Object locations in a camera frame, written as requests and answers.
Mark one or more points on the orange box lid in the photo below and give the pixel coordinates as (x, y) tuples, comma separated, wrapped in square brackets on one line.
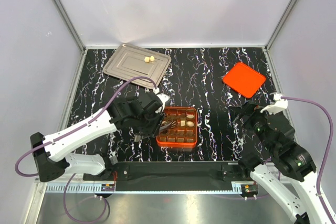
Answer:
[(244, 80)]

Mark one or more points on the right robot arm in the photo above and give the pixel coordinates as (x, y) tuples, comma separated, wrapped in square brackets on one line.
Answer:
[(295, 163)]

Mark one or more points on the silver metal tray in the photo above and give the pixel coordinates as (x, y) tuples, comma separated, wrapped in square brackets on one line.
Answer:
[(127, 62)]

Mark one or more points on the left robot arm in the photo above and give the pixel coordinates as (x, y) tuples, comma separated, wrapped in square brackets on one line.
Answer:
[(54, 153)]

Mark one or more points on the orange chocolate box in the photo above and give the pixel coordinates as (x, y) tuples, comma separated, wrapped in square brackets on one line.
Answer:
[(179, 137)]

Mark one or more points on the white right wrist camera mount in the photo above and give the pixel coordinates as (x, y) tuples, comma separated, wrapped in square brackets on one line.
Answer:
[(277, 104)]

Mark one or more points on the white oval chocolate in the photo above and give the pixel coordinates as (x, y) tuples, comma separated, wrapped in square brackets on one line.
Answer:
[(189, 123), (190, 116)]

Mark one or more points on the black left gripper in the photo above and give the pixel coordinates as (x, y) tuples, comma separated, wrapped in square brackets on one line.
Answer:
[(152, 130)]

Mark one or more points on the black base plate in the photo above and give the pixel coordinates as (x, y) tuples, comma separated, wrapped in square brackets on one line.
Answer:
[(177, 176)]

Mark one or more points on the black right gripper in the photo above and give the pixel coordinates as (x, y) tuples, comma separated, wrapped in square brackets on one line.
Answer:
[(235, 113)]

